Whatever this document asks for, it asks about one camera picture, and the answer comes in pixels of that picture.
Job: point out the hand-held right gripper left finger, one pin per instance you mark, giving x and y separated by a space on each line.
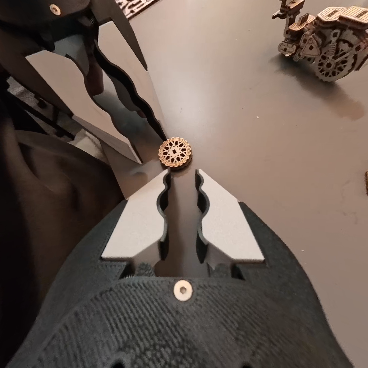
138 227

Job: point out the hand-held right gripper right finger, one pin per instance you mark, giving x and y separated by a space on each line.
230 230

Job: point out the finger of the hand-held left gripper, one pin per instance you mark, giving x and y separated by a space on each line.
126 66
72 86

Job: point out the small wooden gear wheel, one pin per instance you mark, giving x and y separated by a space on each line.
173 164

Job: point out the grey desk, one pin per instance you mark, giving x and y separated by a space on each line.
244 100

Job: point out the dark wooden cutout sheet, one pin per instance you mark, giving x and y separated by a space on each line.
138 5

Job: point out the person's brown clothing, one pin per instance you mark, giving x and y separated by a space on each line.
43 215

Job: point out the flat wooden grid piece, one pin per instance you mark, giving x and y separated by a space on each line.
366 184

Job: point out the wooden motorcycle model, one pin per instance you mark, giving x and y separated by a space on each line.
336 17

